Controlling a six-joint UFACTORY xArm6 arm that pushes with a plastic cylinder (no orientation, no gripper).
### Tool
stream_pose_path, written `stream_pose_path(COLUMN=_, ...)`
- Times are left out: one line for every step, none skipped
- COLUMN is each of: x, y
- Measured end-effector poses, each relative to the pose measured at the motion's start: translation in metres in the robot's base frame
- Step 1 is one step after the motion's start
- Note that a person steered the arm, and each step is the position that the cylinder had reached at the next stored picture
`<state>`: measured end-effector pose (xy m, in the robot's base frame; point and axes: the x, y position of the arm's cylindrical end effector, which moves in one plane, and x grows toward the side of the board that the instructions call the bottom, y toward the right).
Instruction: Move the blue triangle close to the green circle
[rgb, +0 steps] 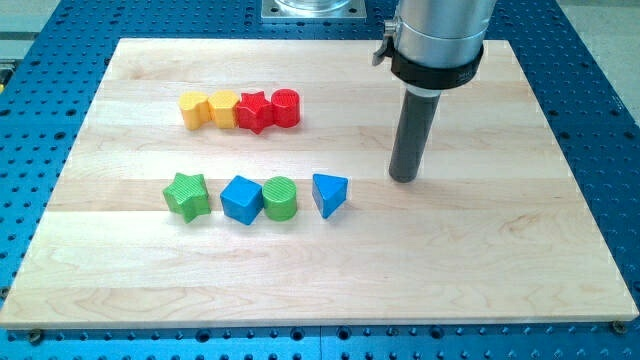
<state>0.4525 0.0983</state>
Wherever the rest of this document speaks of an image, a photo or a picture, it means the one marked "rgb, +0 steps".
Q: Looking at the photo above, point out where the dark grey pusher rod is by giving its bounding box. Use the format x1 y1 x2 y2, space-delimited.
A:
389 85 441 183

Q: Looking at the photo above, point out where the red cylinder block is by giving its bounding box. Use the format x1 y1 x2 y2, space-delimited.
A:
271 88 301 128

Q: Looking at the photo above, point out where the wooden board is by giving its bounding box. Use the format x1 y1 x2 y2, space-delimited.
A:
1 38 638 329

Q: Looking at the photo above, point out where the yellow heart block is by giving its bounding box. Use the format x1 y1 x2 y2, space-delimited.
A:
178 91 211 130

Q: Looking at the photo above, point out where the green cylinder block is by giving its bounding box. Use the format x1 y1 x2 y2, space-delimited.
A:
262 176 297 221

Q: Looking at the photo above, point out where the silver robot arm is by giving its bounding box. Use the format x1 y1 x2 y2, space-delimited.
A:
372 0 496 97

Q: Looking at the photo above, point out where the blue perforated metal plate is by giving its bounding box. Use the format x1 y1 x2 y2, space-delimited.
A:
1 1 639 359

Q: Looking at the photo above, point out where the blue cube block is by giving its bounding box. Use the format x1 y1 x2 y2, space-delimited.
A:
220 175 264 225

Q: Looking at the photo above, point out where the blue triangle block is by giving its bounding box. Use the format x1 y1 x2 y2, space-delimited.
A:
312 174 348 219

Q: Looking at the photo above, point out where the red star block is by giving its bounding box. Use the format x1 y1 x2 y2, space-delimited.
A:
236 91 273 134

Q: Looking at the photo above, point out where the yellow hexagon block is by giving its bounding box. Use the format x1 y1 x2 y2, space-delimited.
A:
208 90 239 129

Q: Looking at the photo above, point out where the green star block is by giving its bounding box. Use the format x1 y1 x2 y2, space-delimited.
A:
162 173 211 223

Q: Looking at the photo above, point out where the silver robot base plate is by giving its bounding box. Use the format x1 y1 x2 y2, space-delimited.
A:
260 0 367 22

